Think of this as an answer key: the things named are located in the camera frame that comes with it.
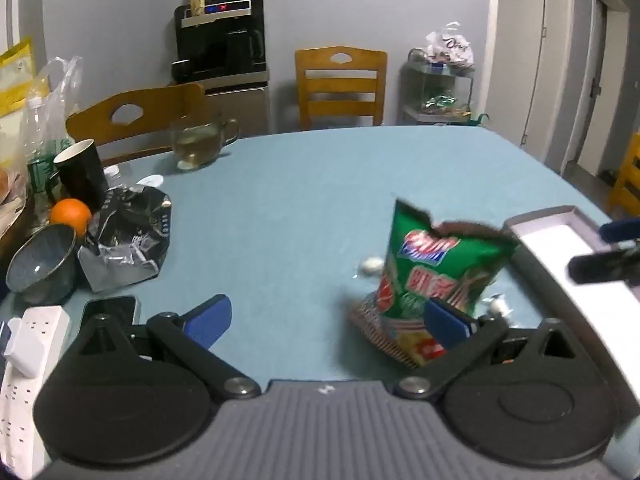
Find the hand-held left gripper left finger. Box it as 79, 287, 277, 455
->
70, 294, 262, 403

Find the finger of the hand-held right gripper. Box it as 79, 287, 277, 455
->
599, 217, 640, 243
567, 247, 640, 288

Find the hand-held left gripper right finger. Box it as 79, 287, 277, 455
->
397, 296, 583, 402

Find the grey tray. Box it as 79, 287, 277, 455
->
502, 205, 640, 441

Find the green chip bag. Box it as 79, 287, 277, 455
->
350, 199, 521, 371

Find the clear white candy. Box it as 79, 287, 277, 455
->
356, 256, 386, 278

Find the plastic bag of snacks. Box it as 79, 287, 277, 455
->
425, 21, 476, 68

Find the wooden chair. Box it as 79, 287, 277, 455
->
65, 82, 207, 166
294, 46, 388, 132
607, 132, 640, 216

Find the dark wrapped candy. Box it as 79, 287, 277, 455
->
480, 294, 512, 318

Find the black smartphone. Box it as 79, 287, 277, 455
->
80, 295, 142, 333

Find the black foil bag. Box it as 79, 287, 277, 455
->
77, 185, 173, 293

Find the grey door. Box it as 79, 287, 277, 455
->
575, 0, 631, 176

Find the clear glass jar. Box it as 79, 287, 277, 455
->
102, 165, 126, 191

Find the orange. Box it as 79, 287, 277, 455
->
49, 199, 93, 238

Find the blue ceramic bowl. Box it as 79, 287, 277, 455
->
6, 224, 81, 306

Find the glass teapot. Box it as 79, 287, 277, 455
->
169, 117, 241, 171

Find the white plug adapter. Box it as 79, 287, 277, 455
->
2, 317, 51, 378

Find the white door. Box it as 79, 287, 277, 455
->
520, 0, 576, 163

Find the black cup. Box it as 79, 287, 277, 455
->
47, 139, 110, 211

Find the white power strip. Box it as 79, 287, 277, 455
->
0, 305, 71, 478

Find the pile of green snack packets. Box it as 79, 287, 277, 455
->
422, 95, 471, 116

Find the glass shelf cart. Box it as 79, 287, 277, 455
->
400, 49, 476, 126

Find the wrapped bread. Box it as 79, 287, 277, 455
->
0, 167, 23, 206

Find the plastic bottle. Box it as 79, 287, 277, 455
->
22, 97, 56, 161

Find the black kettle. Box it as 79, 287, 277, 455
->
227, 30, 265, 73

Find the clear plastic bag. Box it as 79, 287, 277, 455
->
25, 56, 83, 151

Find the black tea machine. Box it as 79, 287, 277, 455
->
171, 0, 267, 83

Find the yellow bag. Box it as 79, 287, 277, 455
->
0, 36, 36, 116

